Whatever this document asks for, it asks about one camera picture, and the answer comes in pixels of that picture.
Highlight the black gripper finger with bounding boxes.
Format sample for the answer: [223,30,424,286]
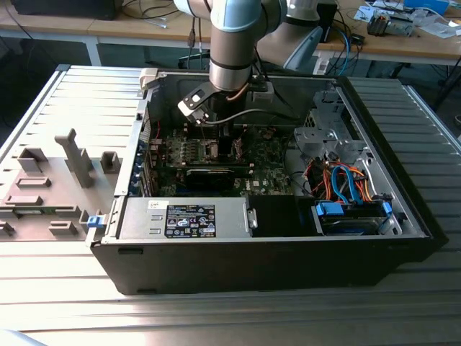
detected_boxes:
[218,125,235,160]

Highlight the metal socket cover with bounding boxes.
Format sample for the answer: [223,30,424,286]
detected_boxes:
[233,125,257,158]

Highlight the CPU socket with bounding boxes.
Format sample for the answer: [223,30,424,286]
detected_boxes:
[202,138,247,163]

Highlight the black CPU cooler heatsink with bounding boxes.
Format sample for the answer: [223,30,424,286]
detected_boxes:
[366,9,393,37]

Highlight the black expansion card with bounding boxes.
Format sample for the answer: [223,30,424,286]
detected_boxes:
[184,166,236,192]

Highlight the green motherboard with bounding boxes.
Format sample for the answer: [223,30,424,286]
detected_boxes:
[148,123,295,198]

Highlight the blue expansion card retainer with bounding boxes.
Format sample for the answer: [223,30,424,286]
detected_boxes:
[130,138,146,194]

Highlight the silver metal drive cage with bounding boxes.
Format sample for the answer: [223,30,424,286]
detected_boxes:
[292,89,374,165]

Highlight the pale grey slanted panel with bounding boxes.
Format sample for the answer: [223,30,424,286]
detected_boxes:
[284,25,323,71]

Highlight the silver power supply unit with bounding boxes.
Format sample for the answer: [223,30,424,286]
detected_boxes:
[115,196,254,241]

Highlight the black PC case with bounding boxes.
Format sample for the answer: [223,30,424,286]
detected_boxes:
[85,66,450,297]

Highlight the light wooden desk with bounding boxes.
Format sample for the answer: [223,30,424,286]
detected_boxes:
[313,0,461,112]
[0,0,213,68]

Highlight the black upright box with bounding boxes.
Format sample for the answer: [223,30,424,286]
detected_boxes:
[319,0,340,44]

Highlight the hard disk in blue carrier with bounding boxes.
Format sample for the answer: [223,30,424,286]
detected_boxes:
[312,200,394,238]

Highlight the grey parts rack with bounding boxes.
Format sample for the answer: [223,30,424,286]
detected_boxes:
[0,128,126,243]

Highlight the black device case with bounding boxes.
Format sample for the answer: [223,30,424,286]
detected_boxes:
[9,0,119,22]

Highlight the silver metal device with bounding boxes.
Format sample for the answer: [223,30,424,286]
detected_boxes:
[388,13,416,37]

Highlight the white paper sheets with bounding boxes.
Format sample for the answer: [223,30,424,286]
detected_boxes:
[413,10,461,40]

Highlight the blue box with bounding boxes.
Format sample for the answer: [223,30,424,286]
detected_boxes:
[402,0,451,16]

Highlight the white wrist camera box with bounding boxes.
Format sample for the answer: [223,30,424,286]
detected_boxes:
[176,83,212,125]

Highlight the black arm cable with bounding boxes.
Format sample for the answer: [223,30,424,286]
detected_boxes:
[201,107,302,125]

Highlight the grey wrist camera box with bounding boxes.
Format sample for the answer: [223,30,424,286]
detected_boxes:
[251,81,275,104]

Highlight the grey case latch handle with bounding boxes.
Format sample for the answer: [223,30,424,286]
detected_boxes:
[138,67,160,91]

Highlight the blue flat data cable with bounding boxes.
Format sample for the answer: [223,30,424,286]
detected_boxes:
[330,164,359,205]

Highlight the orange wire bundle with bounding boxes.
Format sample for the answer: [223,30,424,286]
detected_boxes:
[308,161,377,203]

